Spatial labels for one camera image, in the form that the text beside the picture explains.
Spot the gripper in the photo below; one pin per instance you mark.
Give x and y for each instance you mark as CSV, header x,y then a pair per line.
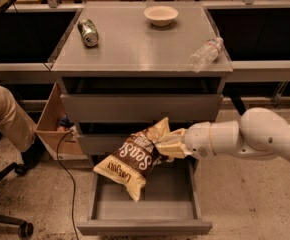
x,y
198,139

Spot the brown and yellow chip bag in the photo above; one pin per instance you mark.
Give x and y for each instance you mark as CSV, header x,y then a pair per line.
x,y
131,164

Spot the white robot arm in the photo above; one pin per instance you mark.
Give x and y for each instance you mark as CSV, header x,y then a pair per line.
x,y
258,134

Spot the grey open bottom drawer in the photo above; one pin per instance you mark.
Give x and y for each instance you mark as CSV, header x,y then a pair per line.
x,y
169,205

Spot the grey middle drawer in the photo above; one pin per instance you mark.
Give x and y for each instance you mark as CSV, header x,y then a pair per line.
x,y
105,138

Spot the grey drawer cabinet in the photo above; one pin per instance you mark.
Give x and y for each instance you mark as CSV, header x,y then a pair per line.
x,y
131,46

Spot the grey top drawer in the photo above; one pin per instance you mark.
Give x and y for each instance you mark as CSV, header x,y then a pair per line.
x,y
140,99

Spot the clear plastic water bottle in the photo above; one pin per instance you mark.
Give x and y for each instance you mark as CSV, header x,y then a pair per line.
x,y
206,54

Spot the cardboard box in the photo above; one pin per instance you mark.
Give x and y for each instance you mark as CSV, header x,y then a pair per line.
x,y
61,142

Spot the white paper bowl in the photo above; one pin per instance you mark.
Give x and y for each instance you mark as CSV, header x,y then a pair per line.
x,y
160,16

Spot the black shoe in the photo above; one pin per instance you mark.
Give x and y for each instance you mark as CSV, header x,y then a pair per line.
x,y
32,156

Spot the green soda can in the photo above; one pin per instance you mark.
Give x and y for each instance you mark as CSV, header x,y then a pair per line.
x,y
88,32

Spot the person leg in beige trousers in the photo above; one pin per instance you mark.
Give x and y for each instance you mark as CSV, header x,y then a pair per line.
x,y
15,123

